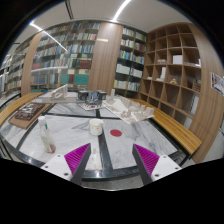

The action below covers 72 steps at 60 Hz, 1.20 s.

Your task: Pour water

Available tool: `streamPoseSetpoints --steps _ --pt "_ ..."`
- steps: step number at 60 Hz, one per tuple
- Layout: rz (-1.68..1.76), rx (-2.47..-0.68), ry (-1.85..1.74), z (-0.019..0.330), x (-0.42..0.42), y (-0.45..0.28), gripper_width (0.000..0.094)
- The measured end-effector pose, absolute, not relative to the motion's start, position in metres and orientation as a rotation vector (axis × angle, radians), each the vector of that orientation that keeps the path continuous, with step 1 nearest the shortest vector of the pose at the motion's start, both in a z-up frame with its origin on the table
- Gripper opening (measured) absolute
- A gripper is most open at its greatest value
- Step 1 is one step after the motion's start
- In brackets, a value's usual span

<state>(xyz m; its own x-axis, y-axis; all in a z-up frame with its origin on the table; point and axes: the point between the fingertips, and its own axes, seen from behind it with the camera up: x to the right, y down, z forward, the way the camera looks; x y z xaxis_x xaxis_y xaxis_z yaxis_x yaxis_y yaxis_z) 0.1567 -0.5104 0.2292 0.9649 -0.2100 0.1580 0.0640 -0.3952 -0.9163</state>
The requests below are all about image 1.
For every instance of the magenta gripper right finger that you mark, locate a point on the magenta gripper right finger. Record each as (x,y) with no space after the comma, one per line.
(151,166)

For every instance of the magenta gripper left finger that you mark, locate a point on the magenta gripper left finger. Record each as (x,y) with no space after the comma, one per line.
(70,166)

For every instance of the clear plastic water bottle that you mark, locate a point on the clear plastic water bottle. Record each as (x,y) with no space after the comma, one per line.
(46,136)

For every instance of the wooden bench right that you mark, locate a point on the wooden bench right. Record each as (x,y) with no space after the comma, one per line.
(184,136)

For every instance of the wooden bench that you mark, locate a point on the wooden bench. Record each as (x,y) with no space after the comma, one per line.
(12,107)
(184,136)

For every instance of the white paper cup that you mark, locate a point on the white paper cup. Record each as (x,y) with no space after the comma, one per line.
(96,126)

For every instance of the brown wooden model board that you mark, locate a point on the brown wooden model board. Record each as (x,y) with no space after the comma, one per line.
(28,114)

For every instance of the dark building model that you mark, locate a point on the dark building model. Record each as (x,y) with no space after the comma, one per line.
(91,100)

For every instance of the white architectural model left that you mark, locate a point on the white architectural model left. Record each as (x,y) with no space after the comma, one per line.
(60,95)

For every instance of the wooden bench left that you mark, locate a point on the wooden bench left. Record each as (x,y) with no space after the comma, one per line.
(12,107)

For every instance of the bookshelf with books right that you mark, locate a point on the bookshelf with books right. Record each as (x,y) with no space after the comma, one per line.
(130,62)

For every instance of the bookshelf with books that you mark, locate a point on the bookshelf with books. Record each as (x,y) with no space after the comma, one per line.
(64,56)
(130,62)

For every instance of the wooden cubby shelf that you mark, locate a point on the wooden cubby shelf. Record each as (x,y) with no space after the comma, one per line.
(174,78)

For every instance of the bookshelf with books centre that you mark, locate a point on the bookshelf with books centre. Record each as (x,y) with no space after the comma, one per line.
(64,56)

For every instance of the bookshelf far left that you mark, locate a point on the bookshelf far left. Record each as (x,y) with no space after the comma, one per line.
(11,69)

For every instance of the poster on wall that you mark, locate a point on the poster on wall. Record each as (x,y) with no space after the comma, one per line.
(217,83)

